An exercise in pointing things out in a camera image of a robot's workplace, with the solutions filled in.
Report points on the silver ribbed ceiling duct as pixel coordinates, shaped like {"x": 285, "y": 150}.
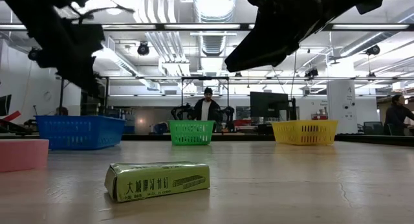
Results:
{"x": 211, "y": 46}

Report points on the pink foam block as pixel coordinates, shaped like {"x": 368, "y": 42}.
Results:
{"x": 22, "y": 156}

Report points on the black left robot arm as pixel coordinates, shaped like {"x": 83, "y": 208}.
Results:
{"x": 32, "y": 4}

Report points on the black background robot arm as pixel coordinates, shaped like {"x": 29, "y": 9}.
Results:
{"x": 179, "y": 110}
{"x": 228, "y": 114}

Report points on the dark blue container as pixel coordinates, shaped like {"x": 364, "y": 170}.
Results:
{"x": 160, "y": 127}

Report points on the black overhead frame beam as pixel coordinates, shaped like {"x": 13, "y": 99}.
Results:
{"x": 136, "y": 27}

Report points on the blue plastic basket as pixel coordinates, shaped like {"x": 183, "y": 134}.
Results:
{"x": 81, "y": 133}

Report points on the yellow plastic basket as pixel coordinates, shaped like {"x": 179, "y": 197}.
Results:
{"x": 307, "y": 133}

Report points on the black aluminium table frame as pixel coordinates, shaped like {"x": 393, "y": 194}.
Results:
{"x": 145, "y": 137}

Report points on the person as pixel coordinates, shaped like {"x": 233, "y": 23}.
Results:
{"x": 61, "y": 111}
{"x": 396, "y": 117}
{"x": 207, "y": 110}

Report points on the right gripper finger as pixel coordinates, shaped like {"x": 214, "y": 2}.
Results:
{"x": 262, "y": 52}

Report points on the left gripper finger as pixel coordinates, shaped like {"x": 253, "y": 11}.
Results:
{"x": 81, "y": 76}

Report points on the green staple box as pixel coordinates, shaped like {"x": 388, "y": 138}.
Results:
{"x": 155, "y": 182}

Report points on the black background station frame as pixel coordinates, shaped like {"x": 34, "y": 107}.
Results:
{"x": 205, "y": 78}

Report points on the dark office chair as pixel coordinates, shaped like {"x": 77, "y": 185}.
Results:
{"x": 373, "y": 128}

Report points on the green plastic basket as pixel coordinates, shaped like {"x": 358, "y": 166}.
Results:
{"x": 191, "y": 133}

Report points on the black computer monitor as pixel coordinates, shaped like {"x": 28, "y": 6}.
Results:
{"x": 268, "y": 104}

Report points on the dark side monitor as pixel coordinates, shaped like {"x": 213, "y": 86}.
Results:
{"x": 4, "y": 104}

